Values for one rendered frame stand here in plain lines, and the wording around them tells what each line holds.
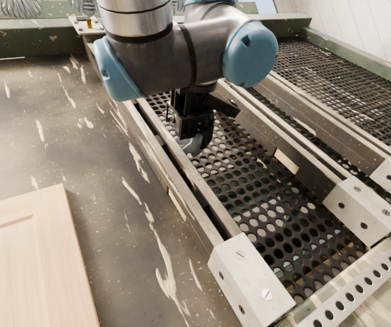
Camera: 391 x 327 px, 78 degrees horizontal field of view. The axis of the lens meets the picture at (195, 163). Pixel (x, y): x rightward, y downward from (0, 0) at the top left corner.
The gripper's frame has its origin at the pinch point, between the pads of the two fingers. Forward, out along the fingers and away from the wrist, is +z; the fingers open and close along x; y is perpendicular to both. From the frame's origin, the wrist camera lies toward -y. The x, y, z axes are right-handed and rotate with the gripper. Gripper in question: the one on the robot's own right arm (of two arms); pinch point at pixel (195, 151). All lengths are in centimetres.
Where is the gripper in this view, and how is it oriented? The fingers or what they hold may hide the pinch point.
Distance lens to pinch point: 61.4
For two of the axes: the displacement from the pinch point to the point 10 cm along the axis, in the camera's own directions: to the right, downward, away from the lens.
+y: -8.6, 2.8, -4.2
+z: -1.2, 7.0, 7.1
